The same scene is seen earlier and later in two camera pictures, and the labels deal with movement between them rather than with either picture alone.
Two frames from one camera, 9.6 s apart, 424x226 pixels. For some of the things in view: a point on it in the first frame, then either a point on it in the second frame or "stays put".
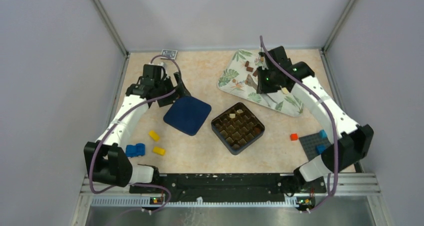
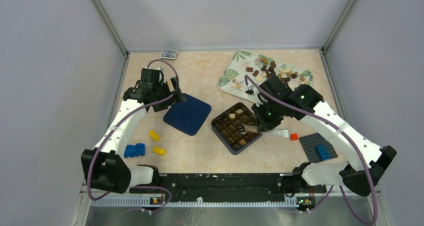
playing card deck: [171, 53] stays put
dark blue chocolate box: [237, 127] stays put
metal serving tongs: [249, 81] -> [280, 132]
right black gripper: [262, 88] -> [263, 124]
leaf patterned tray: [233, 80] stays put
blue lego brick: [321, 148] stays put
